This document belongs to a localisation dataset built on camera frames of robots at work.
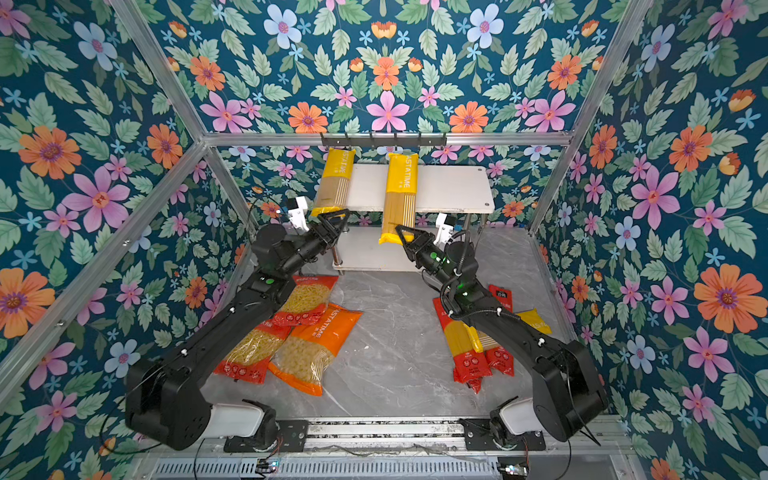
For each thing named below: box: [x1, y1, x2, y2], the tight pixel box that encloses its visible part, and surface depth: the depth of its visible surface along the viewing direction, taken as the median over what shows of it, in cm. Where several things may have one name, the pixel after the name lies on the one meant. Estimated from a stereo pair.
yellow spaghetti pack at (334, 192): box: [311, 147, 357, 219], surface depth 84 cm
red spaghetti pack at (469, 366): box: [432, 297, 493, 394], surface depth 84 cm
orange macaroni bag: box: [268, 304, 363, 396], surface depth 86 cm
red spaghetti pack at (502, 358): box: [484, 346, 515, 377], surface depth 86 cm
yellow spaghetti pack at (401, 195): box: [379, 152, 419, 245], surface depth 77 cm
